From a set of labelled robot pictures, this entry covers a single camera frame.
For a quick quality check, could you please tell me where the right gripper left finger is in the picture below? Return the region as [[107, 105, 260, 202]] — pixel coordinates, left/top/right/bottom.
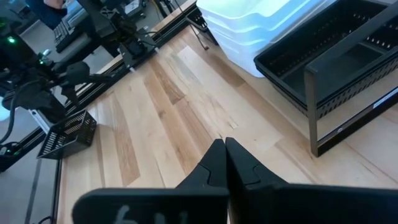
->
[[72, 139, 231, 224]]

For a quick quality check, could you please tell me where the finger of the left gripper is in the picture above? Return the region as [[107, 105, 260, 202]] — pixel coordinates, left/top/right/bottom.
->
[[68, 83, 80, 106], [60, 84, 72, 108]]

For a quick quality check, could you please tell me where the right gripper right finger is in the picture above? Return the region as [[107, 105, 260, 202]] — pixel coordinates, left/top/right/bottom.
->
[[226, 137, 398, 224]]

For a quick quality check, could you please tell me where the black perforated plastic basket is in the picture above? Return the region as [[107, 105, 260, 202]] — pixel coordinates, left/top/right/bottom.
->
[[254, 0, 398, 106], [36, 108, 98, 161], [273, 55, 398, 119]]

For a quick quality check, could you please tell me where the black metal shelf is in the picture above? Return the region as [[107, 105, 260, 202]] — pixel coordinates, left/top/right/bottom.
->
[[186, 0, 398, 158]]

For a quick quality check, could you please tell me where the black keyboard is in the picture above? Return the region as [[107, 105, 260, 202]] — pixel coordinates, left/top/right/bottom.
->
[[52, 18, 82, 54]]

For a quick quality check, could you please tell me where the gray desk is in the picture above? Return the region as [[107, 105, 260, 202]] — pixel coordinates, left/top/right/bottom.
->
[[18, 18, 103, 74]]

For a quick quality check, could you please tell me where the person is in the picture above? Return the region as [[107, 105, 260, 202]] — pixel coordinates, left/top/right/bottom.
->
[[24, 0, 68, 30]]

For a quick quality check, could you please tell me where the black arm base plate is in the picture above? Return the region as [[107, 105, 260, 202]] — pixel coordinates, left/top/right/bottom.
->
[[117, 27, 159, 72]]

